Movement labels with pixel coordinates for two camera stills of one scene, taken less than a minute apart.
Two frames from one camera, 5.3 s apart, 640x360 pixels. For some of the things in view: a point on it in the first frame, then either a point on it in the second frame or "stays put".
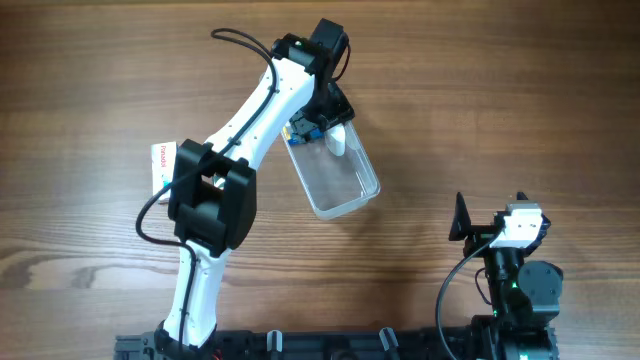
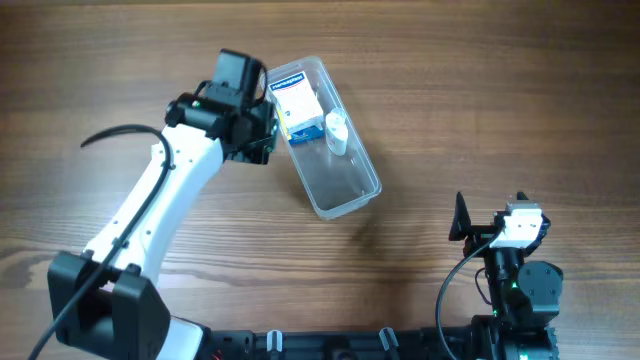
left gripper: x=322 y=120 -> x=261 y=138
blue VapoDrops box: x=294 y=138 stays put
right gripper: x=481 y=235 stays put
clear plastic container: x=334 y=183 stays put
